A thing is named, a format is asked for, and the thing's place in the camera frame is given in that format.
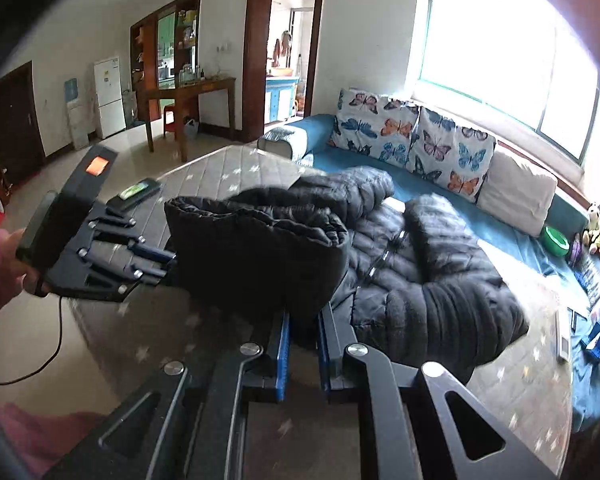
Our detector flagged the black puffer jacket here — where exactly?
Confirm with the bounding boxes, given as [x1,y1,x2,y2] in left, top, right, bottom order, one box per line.
[164,167,529,380]

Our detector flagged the person's left hand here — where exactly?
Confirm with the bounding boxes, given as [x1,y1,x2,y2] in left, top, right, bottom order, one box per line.
[0,227,48,328]

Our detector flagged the black smartphone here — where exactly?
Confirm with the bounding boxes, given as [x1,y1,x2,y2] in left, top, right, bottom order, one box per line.
[107,178,161,212]

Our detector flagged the grey star quilted mattress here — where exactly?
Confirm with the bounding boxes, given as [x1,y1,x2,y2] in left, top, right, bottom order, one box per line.
[74,146,571,471]

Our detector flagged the dark wooden door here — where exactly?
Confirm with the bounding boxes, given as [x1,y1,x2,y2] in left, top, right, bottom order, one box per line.
[0,62,46,185]

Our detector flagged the water dispenser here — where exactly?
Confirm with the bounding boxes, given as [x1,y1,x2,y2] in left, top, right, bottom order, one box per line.
[64,78,92,150]

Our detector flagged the red plastic stool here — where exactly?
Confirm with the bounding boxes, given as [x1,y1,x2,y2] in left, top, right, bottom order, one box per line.
[162,104,176,136]

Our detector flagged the wooden table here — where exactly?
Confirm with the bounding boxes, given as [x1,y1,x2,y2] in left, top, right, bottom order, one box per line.
[136,77,236,162]

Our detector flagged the white refrigerator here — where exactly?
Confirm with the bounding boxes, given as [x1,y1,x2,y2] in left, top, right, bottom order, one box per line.
[94,56,126,139]

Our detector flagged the wooden display cabinet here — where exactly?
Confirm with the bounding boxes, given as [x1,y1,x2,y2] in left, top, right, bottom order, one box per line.
[130,0,201,99]

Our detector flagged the blue sofa bed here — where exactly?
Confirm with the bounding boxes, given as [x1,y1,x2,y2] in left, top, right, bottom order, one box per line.
[257,115,600,432]

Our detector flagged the right butterfly pillow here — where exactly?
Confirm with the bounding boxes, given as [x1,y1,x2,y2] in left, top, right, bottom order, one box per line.
[406,106,496,203]

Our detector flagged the butterfly pillow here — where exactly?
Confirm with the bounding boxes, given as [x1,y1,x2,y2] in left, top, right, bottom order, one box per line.
[406,106,496,203]
[328,89,420,168]

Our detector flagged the green bowl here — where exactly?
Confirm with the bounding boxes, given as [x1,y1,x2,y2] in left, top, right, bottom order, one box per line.
[540,226,570,258]

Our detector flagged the white plain pillow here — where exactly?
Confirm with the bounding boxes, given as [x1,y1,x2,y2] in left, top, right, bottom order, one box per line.
[477,146,557,237]

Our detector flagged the left butterfly pillow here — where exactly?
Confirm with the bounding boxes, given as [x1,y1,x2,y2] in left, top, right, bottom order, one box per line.
[328,89,420,168]

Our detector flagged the stuffed toy animals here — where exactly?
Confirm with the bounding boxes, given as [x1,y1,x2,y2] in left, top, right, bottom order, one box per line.
[581,203,600,257]

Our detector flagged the black cable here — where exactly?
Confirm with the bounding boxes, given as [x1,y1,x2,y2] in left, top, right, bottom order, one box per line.
[0,294,65,387]

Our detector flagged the window frame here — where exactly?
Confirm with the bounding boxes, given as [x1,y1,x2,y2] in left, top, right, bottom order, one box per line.
[419,0,600,164]

